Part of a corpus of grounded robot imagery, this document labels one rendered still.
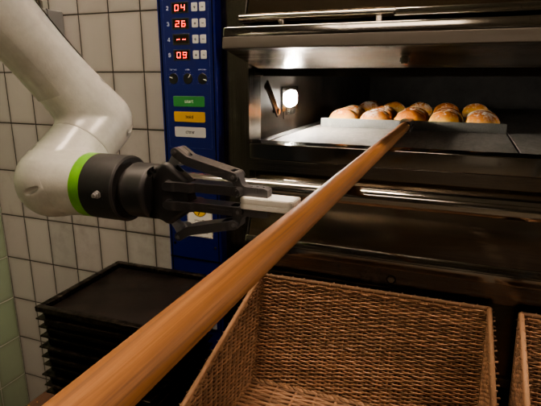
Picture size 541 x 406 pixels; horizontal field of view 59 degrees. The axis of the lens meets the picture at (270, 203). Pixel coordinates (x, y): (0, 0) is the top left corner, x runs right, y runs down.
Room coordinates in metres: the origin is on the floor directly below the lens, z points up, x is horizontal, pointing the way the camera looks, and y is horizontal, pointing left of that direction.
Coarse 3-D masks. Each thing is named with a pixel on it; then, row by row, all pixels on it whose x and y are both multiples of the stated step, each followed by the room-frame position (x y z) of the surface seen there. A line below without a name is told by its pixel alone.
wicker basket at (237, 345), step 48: (288, 288) 1.11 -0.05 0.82; (336, 288) 1.07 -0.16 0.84; (240, 336) 1.01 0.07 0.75; (288, 336) 1.08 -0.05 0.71; (336, 336) 1.04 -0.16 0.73; (384, 336) 1.01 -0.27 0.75; (432, 336) 0.98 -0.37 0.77; (480, 336) 0.95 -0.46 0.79; (192, 384) 0.82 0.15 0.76; (240, 384) 1.01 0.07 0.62; (288, 384) 1.05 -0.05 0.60; (336, 384) 1.01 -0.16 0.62; (384, 384) 0.98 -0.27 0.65; (432, 384) 0.95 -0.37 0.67; (480, 384) 0.92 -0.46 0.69
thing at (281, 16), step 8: (368, 8) 1.00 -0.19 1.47; (376, 8) 0.99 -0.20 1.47; (384, 8) 0.99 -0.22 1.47; (392, 8) 0.98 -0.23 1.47; (240, 16) 1.10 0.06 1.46; (248, 16) 1.09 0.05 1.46; (256, 16) 1.08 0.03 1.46; (264, 16) 1.08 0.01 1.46; (272, 16) 1.07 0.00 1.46; (280, 16) 1.06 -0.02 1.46; (288, 16) 1.06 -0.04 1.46; (296, 16) 1.05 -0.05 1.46; (304, 16) 1.05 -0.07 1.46; (312, 16) 1.04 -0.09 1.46; (320, 16) 1.03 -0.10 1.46; (328, 16) 1.03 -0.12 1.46; (336, 16) 1.02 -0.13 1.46; (344, 16) 1.02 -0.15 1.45; (352, 16) 1.01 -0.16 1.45; (360, 16) 1.01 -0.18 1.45; (368, 16) 1.00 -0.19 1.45; (376, 16) 0.99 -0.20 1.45; (280, 24) 1.06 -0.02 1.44
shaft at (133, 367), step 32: (320, 192) 0.57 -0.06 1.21; (288, 224) 0.45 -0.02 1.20; (256, 256) 0.37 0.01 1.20; (192, 288) 0.30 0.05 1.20; (224, 288) 0.31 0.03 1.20; (160, 320) 0.26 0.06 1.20; (192, 320) 0.27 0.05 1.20; (128, 352) 0.22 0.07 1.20; (160, 352) 0.23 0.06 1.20; (96, 384) 0.20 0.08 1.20; (128, 384) 0.21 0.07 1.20
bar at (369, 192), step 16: (192, 176) 0.83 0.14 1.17; (208, 176) 0.82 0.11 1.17; (272, 192) 0.77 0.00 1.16; (288, 192) 0.76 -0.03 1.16; (304, 192) 0.75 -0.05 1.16; (352, 192) 0.73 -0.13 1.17; (368, 192) 0.72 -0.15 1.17; (384, 192) 0.71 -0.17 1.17; (400, 192) 0.71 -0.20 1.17; (416, 192) 0.70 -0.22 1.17; (400, 208) 0.70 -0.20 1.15; (416, 208) 0.69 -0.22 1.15; (432, 208) 0.68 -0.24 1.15; (448, 208) 0.67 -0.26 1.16; (464, 208) 0.67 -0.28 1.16; (480, 208) 0.66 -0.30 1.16; (496, 208) 0.65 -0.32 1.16; (512, 208) 0.64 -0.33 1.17; (528, 208) 0.64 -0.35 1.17
